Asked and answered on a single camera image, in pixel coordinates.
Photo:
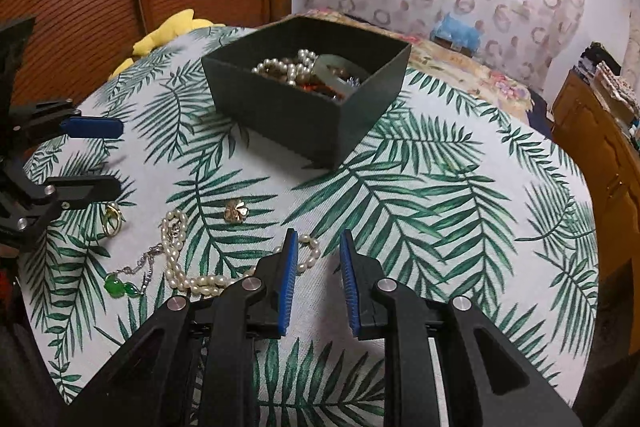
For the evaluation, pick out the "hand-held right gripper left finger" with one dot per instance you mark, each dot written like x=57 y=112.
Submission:
x=289 y=282

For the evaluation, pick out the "floral folded cloths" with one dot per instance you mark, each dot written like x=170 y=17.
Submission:
x=617 y=87

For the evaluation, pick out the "yellow plush toy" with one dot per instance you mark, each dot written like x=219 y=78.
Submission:
x=170 y=29

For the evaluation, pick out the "row of toiletry bottles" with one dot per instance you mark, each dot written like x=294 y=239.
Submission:
x=636 y=131

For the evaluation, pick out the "grey-green jade bangle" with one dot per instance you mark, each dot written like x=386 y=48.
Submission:
x=327 y=74

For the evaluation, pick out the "wooden cabinet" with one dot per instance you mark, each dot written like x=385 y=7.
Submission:
x=600 y=167

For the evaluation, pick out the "gold clover brooch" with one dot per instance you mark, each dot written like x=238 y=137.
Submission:
x=235 y=211

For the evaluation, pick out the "rhinestone bangle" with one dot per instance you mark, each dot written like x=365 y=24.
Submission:
x=352 y=81

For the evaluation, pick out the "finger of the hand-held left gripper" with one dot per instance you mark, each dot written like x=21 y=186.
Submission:
x=82 y=190
x=95 y=128

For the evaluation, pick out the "navy bed sheet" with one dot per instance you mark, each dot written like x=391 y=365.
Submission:
x=542 y=114

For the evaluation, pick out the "blue plush toy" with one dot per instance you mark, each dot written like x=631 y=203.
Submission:
x=457 y=32

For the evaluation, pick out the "black square box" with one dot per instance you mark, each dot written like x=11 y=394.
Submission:
x=300 y=127

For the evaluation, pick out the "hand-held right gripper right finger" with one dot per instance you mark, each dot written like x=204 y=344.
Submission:
x=350 y=287

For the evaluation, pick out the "dark folded clothes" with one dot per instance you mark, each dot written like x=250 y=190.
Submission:
x=590 y=57

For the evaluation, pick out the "floral bedspread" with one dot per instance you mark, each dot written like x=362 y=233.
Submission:
x=450 y=57

